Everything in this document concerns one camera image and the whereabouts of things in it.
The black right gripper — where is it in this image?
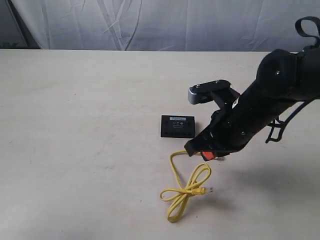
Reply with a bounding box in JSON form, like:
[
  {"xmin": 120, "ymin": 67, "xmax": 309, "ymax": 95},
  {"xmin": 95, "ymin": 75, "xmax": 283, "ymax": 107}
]
[{"xmin": 184, "ymin": 87, "xmax": 253, "ymax": 162}]

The yellow ethernet cable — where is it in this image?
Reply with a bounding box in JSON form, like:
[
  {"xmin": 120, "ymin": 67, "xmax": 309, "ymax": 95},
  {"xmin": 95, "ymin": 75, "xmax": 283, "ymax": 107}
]
[{"xmin": 159, "ymin": 149, "xmax": 226, "ymax": 224}]

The black network switch box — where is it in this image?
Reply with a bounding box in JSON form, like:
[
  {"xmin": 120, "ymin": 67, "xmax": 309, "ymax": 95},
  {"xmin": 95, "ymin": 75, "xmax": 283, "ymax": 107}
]
[{"xmin": 160, "ymin": 115, "xmax": 196, "ymax": 139}]

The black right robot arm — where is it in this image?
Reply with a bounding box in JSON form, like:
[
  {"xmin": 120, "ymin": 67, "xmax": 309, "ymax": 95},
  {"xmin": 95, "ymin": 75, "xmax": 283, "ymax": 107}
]
[{"xmin": 184, "ymin": 48, "xmax": 320, "ymax": 159}]

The white backdrop curtain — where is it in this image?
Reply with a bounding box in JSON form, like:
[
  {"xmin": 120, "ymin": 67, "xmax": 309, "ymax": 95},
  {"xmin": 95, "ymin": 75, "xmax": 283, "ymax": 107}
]
[{"xmin": 13, "ymin": 0, "xmax": 320, "ymax": 52}]

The black stand pole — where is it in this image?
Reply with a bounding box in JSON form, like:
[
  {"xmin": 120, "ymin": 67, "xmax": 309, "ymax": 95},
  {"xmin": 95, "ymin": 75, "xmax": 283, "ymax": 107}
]
[{"xmin": 6, "ymin": 0, "xmax": 40, "ymax": 50}]

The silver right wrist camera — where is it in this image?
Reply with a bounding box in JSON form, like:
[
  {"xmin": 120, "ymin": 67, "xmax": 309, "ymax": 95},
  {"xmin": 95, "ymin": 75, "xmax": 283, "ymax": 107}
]
[{"xmin": 188, "ymin": 79, "xmax": 231, "ymax": 105}]

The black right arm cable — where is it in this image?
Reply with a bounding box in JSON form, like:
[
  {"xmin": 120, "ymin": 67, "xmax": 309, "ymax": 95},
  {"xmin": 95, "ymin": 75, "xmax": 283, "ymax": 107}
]
[{"xmin": 265, "ymin": 16, "xmax": 320, "ymax": 144}]

